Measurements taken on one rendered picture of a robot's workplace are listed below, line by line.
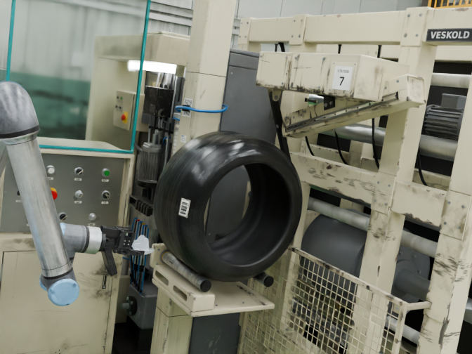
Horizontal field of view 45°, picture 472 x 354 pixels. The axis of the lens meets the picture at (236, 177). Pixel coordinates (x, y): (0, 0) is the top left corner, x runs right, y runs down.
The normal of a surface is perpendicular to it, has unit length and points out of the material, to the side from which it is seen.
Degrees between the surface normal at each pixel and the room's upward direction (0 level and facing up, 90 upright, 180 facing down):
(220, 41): 90
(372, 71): 90
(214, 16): 90
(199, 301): 90
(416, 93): 72
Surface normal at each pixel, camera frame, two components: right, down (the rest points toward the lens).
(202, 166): -0.07, -0.34
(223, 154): 0.11, -0.49
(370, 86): 0.52, 0.20
